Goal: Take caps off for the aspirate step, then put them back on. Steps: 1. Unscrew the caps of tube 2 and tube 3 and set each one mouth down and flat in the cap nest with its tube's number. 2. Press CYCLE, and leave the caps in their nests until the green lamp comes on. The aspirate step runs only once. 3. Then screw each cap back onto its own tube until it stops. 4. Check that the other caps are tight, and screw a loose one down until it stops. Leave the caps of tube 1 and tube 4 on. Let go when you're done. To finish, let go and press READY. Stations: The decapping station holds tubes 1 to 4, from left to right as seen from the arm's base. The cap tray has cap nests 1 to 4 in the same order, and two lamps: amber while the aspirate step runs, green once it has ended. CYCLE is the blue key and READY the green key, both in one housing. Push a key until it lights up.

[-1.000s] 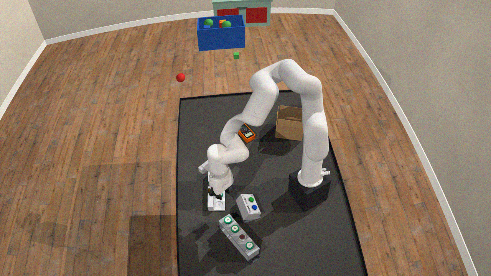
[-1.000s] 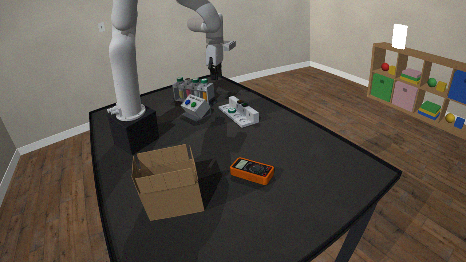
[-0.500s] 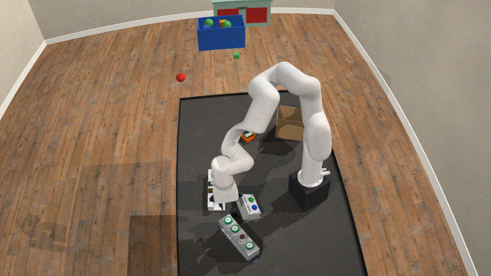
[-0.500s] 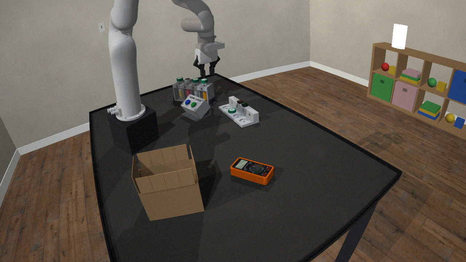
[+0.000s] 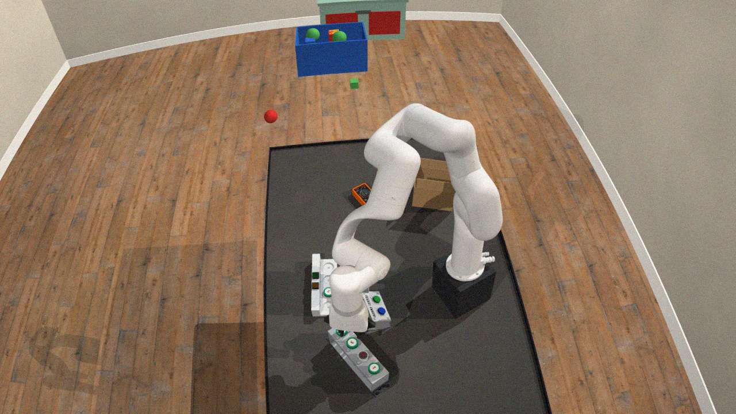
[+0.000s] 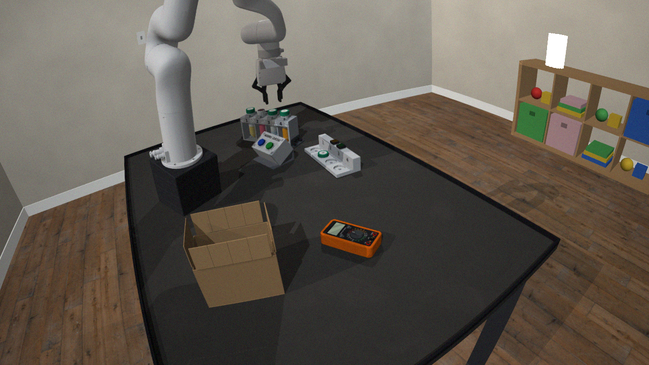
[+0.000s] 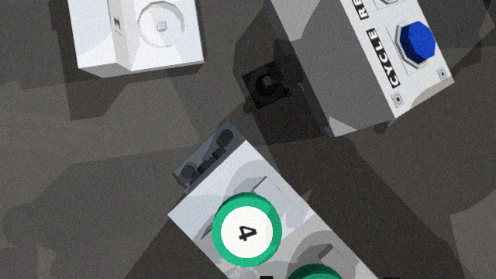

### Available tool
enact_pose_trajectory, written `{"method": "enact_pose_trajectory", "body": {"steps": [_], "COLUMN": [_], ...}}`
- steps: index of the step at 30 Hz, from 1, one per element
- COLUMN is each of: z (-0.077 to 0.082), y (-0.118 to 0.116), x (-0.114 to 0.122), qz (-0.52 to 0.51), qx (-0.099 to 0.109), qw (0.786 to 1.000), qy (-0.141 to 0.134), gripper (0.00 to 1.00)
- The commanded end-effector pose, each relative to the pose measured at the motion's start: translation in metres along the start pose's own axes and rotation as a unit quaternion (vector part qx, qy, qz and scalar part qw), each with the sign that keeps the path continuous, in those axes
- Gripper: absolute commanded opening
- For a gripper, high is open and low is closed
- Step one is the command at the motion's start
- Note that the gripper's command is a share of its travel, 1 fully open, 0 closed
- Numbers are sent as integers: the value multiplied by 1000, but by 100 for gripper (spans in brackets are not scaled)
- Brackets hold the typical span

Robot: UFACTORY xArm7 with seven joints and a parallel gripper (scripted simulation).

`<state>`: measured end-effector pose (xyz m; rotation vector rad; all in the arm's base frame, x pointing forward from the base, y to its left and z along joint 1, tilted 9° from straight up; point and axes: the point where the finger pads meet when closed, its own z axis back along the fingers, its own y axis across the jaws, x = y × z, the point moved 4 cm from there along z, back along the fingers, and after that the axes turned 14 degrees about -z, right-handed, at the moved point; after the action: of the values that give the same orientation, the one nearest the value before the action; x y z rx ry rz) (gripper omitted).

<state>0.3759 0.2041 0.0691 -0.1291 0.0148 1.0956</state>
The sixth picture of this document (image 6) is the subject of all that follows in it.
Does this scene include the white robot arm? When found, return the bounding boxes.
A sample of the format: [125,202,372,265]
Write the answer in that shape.
[145,0,287,169]

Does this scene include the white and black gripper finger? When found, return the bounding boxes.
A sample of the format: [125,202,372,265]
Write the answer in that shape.
[277,75,291,102]
[252,77,268,104]

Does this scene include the brown cardboard box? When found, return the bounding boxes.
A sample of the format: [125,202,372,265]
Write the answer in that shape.
[183,201,285,308]

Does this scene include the orange digital multimeter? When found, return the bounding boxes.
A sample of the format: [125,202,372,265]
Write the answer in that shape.
[320,220,382,258]

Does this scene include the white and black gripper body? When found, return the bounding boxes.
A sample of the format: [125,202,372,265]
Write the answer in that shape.
[256,58,286,86]

